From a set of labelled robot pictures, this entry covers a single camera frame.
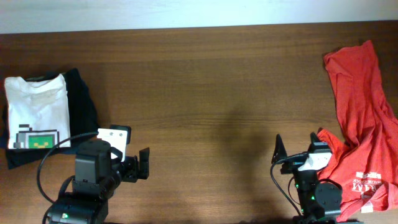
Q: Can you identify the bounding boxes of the folded dark shirt beneath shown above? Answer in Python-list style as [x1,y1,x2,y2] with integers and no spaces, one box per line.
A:
[1,68,99,169]

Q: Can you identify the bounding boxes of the red t-shirt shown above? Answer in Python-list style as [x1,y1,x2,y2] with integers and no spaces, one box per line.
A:
[317,40,397,222]

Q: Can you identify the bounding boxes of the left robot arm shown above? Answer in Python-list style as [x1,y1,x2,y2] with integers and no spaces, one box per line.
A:
[42,139,150,224]

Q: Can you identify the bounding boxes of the white t-shirt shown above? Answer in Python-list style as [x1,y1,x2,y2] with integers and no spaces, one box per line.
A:
[4,74,70,151]

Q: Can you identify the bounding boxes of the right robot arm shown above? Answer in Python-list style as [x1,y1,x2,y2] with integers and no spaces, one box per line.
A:
[270,133,343,223]

